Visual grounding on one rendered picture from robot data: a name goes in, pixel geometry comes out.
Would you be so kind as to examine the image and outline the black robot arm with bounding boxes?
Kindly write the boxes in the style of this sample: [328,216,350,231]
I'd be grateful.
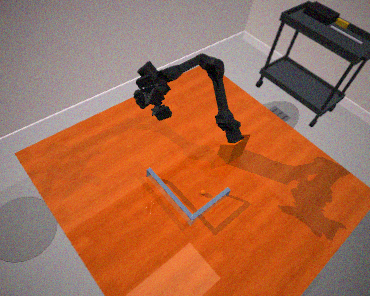
[133,53,245,143]

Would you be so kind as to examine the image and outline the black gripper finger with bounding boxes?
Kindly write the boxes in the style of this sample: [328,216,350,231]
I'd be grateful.
[140,85,157,105]
[151,104,167,116]

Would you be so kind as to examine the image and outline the clear l-shaped wall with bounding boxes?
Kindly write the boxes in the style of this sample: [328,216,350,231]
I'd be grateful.
[147,171,230,226]

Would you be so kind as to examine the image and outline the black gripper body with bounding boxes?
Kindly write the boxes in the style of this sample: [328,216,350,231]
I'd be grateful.
[136,74,172,121]

